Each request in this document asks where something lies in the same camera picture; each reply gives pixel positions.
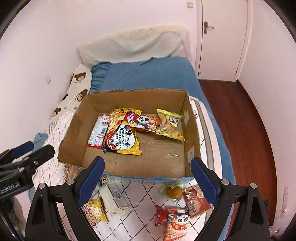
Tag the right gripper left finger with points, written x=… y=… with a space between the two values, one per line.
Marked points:
x=44 y=221

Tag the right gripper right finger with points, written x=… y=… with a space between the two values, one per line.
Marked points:
x=250 y=223

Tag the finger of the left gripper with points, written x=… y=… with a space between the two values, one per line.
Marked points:
x=36 y=159
x=11 y=154

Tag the yellow panda snack bag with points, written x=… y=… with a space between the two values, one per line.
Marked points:
x=94 y=212

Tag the red white long snack packet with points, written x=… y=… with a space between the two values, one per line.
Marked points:
x=98 y=133

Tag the brown snack packet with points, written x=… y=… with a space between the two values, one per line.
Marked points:
x=195 y=200

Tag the white beige snack pack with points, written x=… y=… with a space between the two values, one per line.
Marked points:
x=114 y=202

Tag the orange white panda snack bag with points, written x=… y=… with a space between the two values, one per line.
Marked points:
x=177 y=224

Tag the yellow red noodle packet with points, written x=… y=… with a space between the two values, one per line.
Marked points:
x=121 y=137

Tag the small red pyramid snack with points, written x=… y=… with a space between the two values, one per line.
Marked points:
x=161 y=216

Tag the yellow biscuit snack bag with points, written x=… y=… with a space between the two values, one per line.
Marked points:
x=171 y=125

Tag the white cookie packet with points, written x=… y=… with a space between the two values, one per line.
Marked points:
x=73 y=172

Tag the bear print pillow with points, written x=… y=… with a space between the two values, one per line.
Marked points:
x=80 y=84

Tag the packaged brown marinated egg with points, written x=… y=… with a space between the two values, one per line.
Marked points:
x=172 y=191

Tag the white floral quilted blanket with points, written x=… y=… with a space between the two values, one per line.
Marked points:
x=141 y=194

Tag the cardboard milk box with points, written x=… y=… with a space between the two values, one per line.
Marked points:
x=161 y=157

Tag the blue bed sheet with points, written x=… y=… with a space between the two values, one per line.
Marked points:
x=164 y=73

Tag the white grey pillow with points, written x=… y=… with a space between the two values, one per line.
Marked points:
x=138 y=45

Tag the white door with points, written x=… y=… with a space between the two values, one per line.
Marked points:
x=220 y=52

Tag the wall socket plate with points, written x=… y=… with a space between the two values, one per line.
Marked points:
x=48 y=80

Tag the metal door handle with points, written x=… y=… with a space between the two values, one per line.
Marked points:
x=207 y=27

